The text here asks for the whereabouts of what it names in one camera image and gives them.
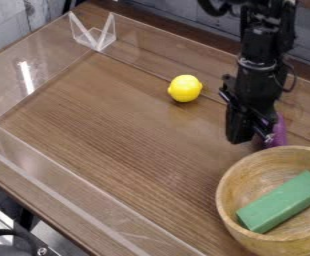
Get green rectangular block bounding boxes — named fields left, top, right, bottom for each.
left=236, top=171, right=310, bottom=234

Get brown wooden bowl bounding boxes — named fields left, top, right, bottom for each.
left=215, top=145, right=310, bottom=256

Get purple toy eggplant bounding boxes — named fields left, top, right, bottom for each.
left=268, top=115, right=287, bottom=147

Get clear acrylic tray wall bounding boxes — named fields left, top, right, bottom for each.
left=0, top=126, right=205, bottom=256

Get yellow toy lemon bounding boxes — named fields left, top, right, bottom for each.
left=166, top=74, right=202, bottom=103

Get clear acrylic corner bracket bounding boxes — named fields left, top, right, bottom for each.
left=68, top=12, right=116, bottom=52

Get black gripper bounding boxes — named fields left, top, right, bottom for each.
left=219, top=58, right=291, bottom=148

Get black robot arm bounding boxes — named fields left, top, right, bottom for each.
left=197, top=0, right=297, bottom=147

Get black cable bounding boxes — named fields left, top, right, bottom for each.
left=0, top=229, right=31, bottom=256

